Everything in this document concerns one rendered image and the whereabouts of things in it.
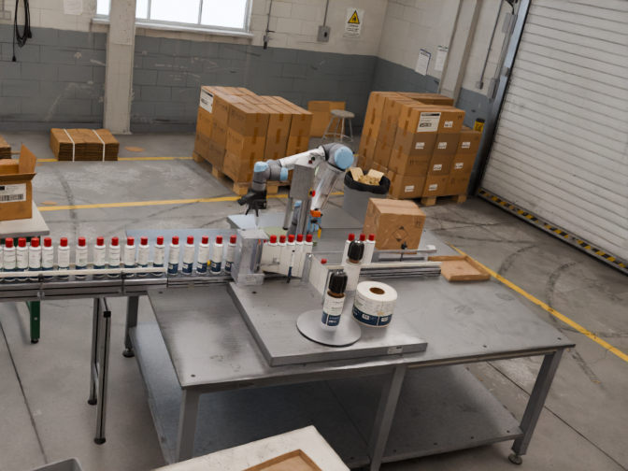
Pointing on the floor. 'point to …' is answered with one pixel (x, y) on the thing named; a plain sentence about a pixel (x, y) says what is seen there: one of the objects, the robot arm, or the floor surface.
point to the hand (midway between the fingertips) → (249, 221)
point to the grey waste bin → (358, 202)
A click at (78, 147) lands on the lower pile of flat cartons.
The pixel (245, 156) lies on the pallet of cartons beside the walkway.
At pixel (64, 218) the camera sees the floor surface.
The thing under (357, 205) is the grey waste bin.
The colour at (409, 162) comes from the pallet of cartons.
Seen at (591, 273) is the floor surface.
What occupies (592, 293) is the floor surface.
